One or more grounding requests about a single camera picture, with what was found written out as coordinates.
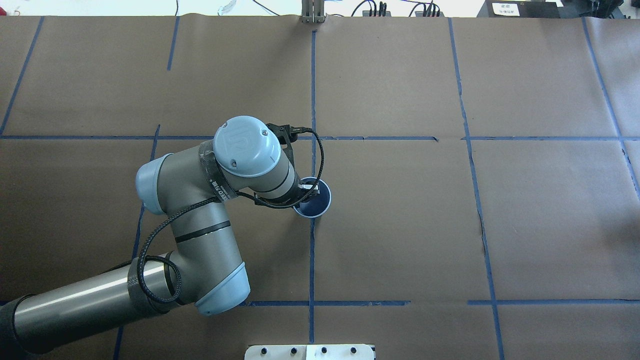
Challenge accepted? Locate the aluminium frame post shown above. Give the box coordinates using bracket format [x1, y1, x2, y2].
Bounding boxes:
[300, 0, 327, 24]

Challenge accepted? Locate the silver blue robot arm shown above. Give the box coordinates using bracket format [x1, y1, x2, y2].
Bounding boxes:
[1, 115, 323, 360]

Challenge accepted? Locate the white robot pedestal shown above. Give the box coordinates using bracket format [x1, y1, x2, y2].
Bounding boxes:
[244, 343, 377, 360]

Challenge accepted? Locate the black box with label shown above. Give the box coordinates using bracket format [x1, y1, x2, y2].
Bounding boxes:
[476, 0, 561, 19]

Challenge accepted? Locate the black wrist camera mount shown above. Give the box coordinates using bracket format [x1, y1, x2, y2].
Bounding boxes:
[266, 123, 306, 146]

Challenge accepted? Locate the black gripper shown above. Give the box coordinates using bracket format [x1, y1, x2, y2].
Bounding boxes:
[298, 182, 320, 204]

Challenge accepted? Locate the brown paper table cover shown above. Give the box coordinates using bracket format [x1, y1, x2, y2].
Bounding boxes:
[1, 14, 639, 360]

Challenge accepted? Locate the blue paper cup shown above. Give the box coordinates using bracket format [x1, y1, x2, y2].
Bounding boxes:
[294, 178, 332, 219]

